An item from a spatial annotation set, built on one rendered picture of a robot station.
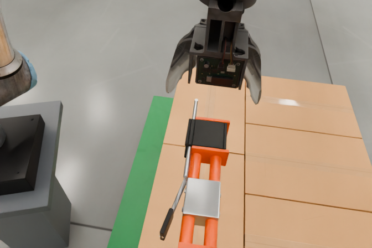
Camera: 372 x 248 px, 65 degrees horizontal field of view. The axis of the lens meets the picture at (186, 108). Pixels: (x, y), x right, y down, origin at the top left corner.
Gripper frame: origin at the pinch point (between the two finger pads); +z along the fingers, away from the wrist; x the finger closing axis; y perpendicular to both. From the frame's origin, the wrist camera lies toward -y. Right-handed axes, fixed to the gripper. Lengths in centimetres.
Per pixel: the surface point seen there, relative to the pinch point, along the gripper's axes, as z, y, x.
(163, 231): 13.0, 19.0, -4.9
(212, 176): 13.9, 7.5, 2.1
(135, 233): 136, -20, -31
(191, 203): 13.1, 13.6, -1.0
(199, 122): 12.3, -3.9, -1.7
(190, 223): 13.8, 16.9, -0.8
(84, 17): 136, -231, -143
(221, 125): 12.3, -3.8, 2.9
